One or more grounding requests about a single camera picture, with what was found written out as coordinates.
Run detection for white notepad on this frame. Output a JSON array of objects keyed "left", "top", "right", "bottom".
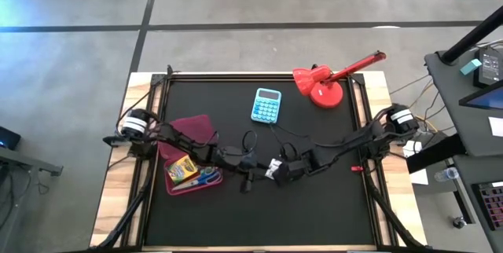
[{"left": 265, "top": 157, "right": 285, "bottom": 180}]

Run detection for blue handled scissors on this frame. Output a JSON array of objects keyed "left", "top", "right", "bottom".
[{"left": 171, "top": 166, "right": 222, "bottom": 191}]

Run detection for black pole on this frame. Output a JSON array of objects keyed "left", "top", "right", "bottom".
[{"left": 442, "top": 7, "right": 503, "bottom": 65}]

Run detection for teal calculator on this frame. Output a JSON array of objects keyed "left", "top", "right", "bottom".
[{"left": 250, "top": 86, "right": 283, "bottom": 124}]

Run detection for dark grey keyboard desk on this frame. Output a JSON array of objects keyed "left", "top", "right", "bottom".
[{"left": 406, "top": 133, "right": 503, "bottom": 253}]

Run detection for white paper note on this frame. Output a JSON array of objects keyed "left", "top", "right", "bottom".
[{"left": 488, "top": 115, "right": 503, "bottom": 138}]

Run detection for pink plastic pencil box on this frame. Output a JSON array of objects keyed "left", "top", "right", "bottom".
[{"left": 156, "top": 114, "right": 224, "bottom": 196}]

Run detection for black power adapter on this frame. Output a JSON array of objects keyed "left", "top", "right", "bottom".
[{"left": 473, "top": 47, "right": 502, "bottom": 88}]

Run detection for dark flat screen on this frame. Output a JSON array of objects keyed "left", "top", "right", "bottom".
[{"left": 458, "top": 82, "right": 503, "bottom": 111}]

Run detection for dark grey side desk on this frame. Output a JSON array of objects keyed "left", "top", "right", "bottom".
[{"left": 424, "top": 46, "right": 503, "bottom": 160}]

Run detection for small teal box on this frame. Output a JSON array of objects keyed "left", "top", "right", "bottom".
[{"left": 460, "top": 58, "right": 483, "bottom": 76}]

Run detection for red desk lamp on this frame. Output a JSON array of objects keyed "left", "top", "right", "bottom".
[{"left": 292, "top": 50, "right": 387, "bottom": 109}]

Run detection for backlit keyboard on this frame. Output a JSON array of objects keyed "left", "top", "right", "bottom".
[{"left": 477, "top": 181, "right": 503, "bottom": 230}]

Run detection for clear water bottle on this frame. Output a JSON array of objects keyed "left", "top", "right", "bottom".
[{"left": 434, "top": 167, "right": 460, "bottom": 182}]

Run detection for grey desk with legs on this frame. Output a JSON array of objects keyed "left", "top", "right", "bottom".
[{"left": 0, "top": 146, "right": 64, "bottom": 253}]

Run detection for black aluminium rig frame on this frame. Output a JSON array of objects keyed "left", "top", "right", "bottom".
[{"left": 90, "top": 64, "right": 429, "bottom": 253}]

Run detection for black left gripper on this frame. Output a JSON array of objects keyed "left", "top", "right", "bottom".
[{"left": 214, "top": 145, "right": 271, "bottom": 195}]

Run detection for yellow crayon box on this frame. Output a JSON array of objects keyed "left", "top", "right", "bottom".
[{"left": 167, "top": 154, "right": 200, "bottom": 185}]

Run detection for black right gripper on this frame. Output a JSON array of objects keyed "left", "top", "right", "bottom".
[{"left": 274, "top": 157, "right": 316, "bottom": 187}]

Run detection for black electronic device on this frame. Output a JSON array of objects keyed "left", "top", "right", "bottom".
[{"left": 0, "top": 126, "right": 21, "bottom": 151}]

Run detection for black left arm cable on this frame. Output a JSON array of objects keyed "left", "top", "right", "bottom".
[{"left": 116, "top": 87, "right": 260, "bottom": 156}]

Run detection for white paper sheet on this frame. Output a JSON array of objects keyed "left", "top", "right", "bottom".
[{"left": 402, "top": 141, "right": 430, "bottom": 186}]

